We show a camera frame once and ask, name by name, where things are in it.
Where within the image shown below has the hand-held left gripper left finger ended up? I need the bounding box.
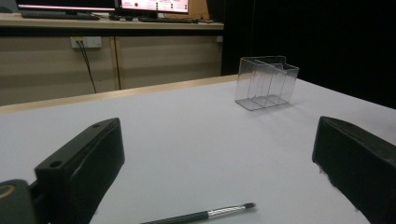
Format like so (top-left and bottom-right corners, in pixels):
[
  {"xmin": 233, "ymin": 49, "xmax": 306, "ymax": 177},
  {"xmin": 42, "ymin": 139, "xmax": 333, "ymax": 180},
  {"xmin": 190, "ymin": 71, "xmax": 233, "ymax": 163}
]
[{"xmin": 34, "ymin": 117, "xmax": 126, "ymax": 224}]

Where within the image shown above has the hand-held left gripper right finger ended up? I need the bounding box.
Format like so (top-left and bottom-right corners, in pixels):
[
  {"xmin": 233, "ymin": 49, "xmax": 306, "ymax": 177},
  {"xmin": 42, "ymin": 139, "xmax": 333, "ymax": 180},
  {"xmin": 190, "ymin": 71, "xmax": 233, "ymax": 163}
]
[{"xmin": 312, "ymin": 116, "xmax": 396, "ymax": 224}]

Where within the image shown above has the black makeup brush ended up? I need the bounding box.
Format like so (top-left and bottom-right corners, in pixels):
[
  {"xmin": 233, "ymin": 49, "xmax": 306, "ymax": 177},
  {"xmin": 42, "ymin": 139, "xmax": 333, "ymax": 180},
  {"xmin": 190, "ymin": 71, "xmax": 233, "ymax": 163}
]
[{"xmin": 139, "ymin": 203, "xmax": 257, "ymax": 224}]

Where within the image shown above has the clear plastic organizer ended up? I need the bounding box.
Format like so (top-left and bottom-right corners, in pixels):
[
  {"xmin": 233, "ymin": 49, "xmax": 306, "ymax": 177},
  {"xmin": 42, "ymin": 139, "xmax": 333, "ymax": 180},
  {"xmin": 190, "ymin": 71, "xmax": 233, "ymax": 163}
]
[{"xmin": 233, "ymin": 55, "xmax": 300, "ymax": 112}]

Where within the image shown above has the black curtain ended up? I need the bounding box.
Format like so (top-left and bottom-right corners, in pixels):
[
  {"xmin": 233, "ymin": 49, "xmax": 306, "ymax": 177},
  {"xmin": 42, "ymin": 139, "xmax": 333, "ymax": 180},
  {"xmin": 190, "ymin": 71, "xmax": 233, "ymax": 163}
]
[{"xmin": 206, "ymin": 0, "xmax": 396, "ymax": 110}]

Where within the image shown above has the beige desk with panels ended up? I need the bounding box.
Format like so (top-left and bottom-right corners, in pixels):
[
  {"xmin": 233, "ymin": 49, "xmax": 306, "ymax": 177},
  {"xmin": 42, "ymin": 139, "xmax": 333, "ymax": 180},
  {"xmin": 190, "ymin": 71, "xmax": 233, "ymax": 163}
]
[{"xmin": 0, "ymin": 12, "xmax": 225, "ymax": 106}]

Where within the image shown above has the black keyboard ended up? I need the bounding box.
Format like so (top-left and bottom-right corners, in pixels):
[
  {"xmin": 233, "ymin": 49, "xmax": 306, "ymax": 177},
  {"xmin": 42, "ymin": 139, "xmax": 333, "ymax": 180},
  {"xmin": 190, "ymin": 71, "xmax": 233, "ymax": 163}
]
[
  {"xmin": 138, "ymin": 16, "xmax": 200, "ymax": 24},
  {"xmin": 20, "ymin": 10, "xmax": 101, "ymax": 21}
]

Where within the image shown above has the wide computer monitor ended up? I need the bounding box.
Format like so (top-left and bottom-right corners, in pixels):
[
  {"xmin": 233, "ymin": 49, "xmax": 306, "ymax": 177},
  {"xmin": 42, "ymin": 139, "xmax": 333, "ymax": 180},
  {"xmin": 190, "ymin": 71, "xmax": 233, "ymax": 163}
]
[{"xmin": 15, "ymin": 0, "xmax": 117, "ymax": 13}]

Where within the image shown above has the computer monitor with red dots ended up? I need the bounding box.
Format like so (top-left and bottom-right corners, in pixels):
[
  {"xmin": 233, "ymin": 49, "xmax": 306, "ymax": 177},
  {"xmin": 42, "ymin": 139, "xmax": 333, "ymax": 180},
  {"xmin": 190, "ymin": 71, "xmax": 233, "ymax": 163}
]
[{"xmin": 118, "ymin": 0, "xmax": 191, "ymax": 15}]

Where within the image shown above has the brown cardboard box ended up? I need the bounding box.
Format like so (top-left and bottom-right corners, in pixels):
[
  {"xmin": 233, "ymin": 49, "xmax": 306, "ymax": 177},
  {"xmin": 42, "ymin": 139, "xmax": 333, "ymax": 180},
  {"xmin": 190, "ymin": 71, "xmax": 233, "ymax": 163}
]
[{"xmin": 188, "ymin": 0, "xmax": 210, "ymax": 20}]

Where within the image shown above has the black power cable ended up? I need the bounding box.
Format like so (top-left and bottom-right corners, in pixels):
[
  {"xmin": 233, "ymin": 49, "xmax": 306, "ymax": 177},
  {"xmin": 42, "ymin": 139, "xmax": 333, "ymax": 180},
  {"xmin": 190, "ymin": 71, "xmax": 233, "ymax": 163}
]
[{"xmin": 77, "ymin": 40, "xmax": 98, "ymax": 94}]

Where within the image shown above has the white wall outlet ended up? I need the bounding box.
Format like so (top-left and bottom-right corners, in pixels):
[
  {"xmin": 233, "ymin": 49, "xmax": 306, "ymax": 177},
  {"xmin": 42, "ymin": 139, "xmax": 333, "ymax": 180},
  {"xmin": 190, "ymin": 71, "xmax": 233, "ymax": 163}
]
[{"xmin": 70, "ymin": 35, "xmax": 103, "ymax": 49}]

